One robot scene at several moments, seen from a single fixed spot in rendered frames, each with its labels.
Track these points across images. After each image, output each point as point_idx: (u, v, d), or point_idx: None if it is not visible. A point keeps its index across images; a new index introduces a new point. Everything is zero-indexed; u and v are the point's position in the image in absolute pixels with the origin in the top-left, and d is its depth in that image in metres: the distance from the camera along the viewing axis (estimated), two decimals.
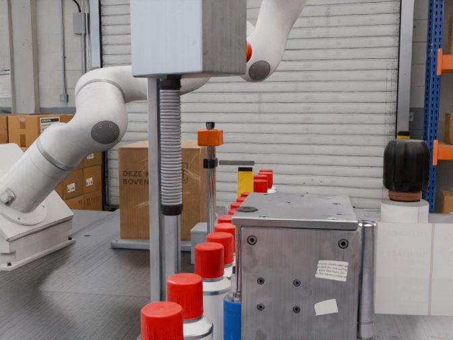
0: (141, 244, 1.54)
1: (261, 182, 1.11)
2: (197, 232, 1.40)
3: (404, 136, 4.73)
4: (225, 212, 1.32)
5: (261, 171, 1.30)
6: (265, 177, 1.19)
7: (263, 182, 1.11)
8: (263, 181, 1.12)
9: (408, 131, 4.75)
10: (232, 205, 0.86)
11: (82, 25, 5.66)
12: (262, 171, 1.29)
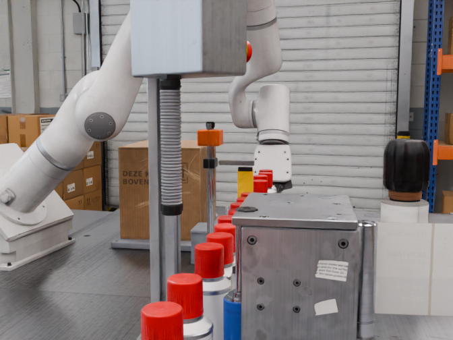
0: (141, 244, 1.54)
1: (261, 182, 1.11)
2: (197, 232, 1.40)
3: (404, 136, 4.73)
4: (225, 212, 1.32)
5: (261, 171, 1.30)
6: (265, 177, 1.19)
7: (263, 182, 1.11)
8: (263, 181, 1.12)
9: (408, 131, 4.75)
10: (232, 205, 0.86)
11: (82, 25, 5.66)
12: (262, 171, 1.29)
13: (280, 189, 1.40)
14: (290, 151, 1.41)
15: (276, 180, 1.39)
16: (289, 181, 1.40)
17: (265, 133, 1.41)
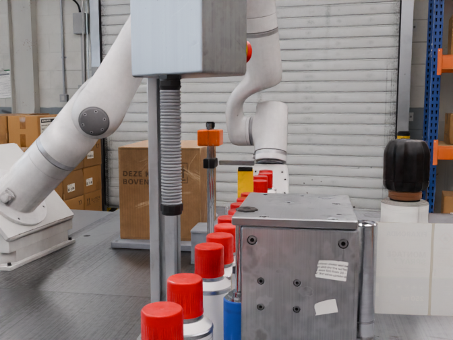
0: (141, 244, 1.54)
1: (261, 182, 1.11)
2: (197, 232, 1.40)
3: (404, 136, 4.73)
4: (225, 212, 1.32)
5: (261, 171, 1.29)
6: (265, 177, 1.19)
7: (263, 182, 1.11)
8: (263, 181, 1.12)
9: (408, 131, 4.75)
10: (232, 205, 0.86)
11: (82, 25, 5.66)
12: (262, 172, 1.29)
13: None
14: (287, 171, 1.37)
15: None
16: None
17: (261, 152, 1.37)
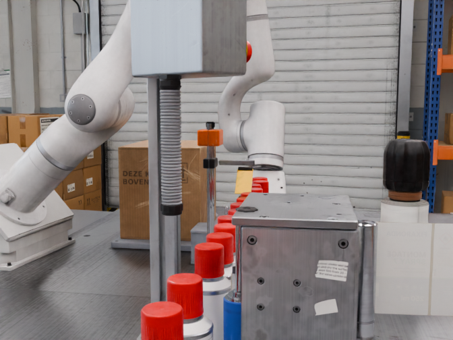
0: (141, 244, 1.54)
1: (259, 191, 1.00)
2: (197, 232, 1.40)
3: (404, 136, 4.73)
4: (225, 212, 1.32)
5: (254, 179, 1.16)
6: (256, 187, 1.05)
7: (260, 191, 1.01)
8: (259, 189, 1.01)
9: (408, 131, 4.75)
10: (232, 205, 0.86)
11: (82, 25, 5.66)
12: (255, 179, 1.16)
13: None
14: (284, 178, 1.24)
15: None
16: None
17: (256, 157, 1.24)
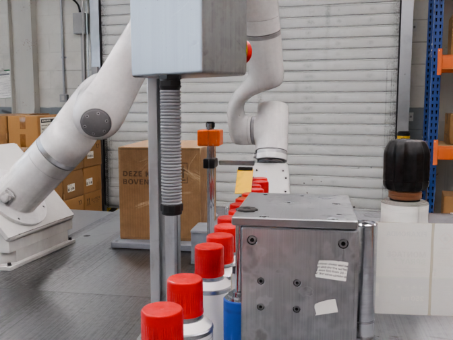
0: (141, 244, 1.54)
1: (260, 191, 1.00)
2: (197, 232, 1.40)
3: (404, 136, 4.73)
4: (225, 212, 1.32)
5: (254, 179, 1.16)
6: (256, 187, 1.05)
7: (261, 191, 1.01)
8: (261, 189, 1.01)
9: (408, 131, 4.75)
10: (232, 205, 0.85)
11: (82, 25, 5.66)
12: (255, 179, 1.15)
13: None
14: (288, 169, 1.39)
15: None
16: None
17: (263, 151, 1.39)
